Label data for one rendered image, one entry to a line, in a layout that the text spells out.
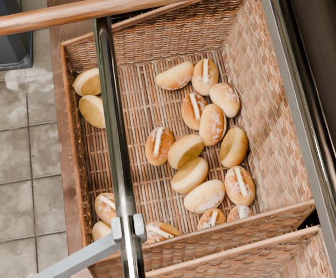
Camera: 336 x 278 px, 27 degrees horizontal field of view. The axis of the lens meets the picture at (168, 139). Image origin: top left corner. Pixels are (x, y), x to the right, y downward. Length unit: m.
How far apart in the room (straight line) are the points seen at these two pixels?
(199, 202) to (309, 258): 0.30
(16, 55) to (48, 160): 0.40
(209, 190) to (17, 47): 1.16
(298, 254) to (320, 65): 0.67
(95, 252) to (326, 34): 0.46
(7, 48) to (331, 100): 1.82
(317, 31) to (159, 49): 0.95
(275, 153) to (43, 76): 1.23
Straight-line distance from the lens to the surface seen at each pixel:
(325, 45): 0.80
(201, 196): 1.52
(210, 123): 1.59
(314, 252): 1.33
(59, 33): 1.87
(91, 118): 1.67
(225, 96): 1.63
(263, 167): 1.55
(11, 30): 1.12
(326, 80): 0.78
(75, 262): 1.06
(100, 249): 1.01
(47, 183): 2.31
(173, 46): 1.73
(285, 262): 1.45
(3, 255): 2.27
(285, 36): 0.77
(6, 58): 2.52
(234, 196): 1.55
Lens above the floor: 2.07
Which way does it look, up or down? 63 degrees down
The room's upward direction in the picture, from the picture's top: 9 degrees counter-clockwise
